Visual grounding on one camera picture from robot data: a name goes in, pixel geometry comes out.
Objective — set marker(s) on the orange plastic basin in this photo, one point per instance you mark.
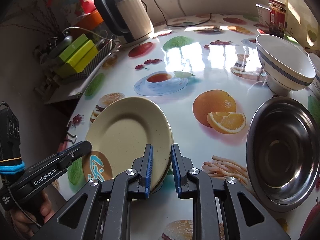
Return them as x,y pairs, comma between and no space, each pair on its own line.
90,21

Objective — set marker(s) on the person's left hand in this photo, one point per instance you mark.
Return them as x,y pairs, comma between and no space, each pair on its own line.
22,221

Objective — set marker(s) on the striped storage tray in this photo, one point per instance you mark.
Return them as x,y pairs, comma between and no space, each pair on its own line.
103,52

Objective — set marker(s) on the fruit-print tablecloth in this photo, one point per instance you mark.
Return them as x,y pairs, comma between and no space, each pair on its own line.
211,69

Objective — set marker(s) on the cream heart-pattern curtain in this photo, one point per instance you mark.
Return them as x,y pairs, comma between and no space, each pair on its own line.
302,25

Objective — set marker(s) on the yellow-green box lower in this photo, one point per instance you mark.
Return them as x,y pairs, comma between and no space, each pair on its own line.
78,61

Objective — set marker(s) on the white electric kettle black handle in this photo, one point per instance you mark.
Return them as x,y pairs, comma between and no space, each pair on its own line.
127,20

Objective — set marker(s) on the large white bowl blue stripe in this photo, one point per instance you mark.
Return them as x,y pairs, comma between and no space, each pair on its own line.
286,66

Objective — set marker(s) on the cream plate blue logo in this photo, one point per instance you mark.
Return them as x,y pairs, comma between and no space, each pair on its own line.
119,135

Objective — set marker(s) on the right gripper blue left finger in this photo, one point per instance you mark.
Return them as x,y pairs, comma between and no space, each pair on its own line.
140,175

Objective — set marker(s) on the stainless steel bowl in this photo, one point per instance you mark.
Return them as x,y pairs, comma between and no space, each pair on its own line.
282,153

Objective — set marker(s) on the small white bowl blue stripe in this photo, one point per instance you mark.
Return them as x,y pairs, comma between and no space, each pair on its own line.
315,61

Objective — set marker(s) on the green box upper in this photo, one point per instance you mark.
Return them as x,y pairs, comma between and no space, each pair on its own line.
72,48

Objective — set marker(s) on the red-labelled sauce jar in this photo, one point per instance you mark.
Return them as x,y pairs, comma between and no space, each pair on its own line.
277,17

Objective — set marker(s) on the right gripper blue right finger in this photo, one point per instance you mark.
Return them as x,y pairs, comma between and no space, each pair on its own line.
186,176

